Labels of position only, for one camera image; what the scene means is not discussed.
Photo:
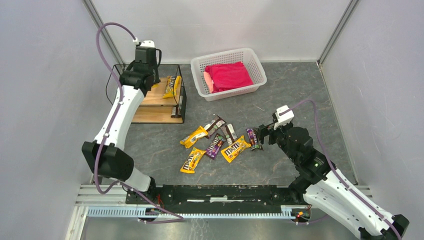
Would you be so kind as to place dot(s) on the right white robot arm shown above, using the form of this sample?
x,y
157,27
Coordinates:
x,y
322,185

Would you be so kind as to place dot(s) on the black wire wooden shelf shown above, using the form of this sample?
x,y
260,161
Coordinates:
x,y
157,110

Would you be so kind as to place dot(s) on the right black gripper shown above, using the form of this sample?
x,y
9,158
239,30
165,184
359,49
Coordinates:
x,y
267,133

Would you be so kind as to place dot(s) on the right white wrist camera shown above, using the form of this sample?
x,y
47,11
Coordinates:
x,y
282,116

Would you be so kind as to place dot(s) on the brown candy bag lower shelf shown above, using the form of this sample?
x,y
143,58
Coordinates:
x,y
175,113

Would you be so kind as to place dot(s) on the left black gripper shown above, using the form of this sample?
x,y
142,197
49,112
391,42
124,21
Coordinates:
x,y
156,78

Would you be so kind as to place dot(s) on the purple brown M&M bag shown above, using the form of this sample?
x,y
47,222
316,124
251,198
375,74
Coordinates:
x,y
253,139

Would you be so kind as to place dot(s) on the pink folded cloth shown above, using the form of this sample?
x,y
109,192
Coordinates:
x,y
227,76

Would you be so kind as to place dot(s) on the brown candy bag middle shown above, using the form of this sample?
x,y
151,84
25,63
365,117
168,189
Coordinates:
x,y
229,133

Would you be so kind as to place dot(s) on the brown candy bag top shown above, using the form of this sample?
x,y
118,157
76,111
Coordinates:
x,y
214,125

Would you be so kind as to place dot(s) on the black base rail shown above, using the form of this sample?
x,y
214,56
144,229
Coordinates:
x,y
225,199

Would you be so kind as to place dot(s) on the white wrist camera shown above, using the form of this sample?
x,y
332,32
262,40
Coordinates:
x,y
144,43
282,116

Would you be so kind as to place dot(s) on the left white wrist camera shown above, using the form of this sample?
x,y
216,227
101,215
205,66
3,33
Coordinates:
x,y
144,43

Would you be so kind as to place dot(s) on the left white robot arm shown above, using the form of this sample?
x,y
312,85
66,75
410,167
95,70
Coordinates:
x,y
105,155

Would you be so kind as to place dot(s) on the yellow M&M bag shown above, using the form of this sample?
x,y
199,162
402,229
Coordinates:
x,y
232,151
192,161

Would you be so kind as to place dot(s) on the purple candy bag centre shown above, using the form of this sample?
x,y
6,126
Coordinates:
x,y
215,146

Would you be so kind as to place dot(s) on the brown candy bag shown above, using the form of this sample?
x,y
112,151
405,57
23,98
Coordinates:
x,y
229,133
214,125

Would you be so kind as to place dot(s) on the white plastic basket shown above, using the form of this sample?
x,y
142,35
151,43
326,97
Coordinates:
x,y
246,55

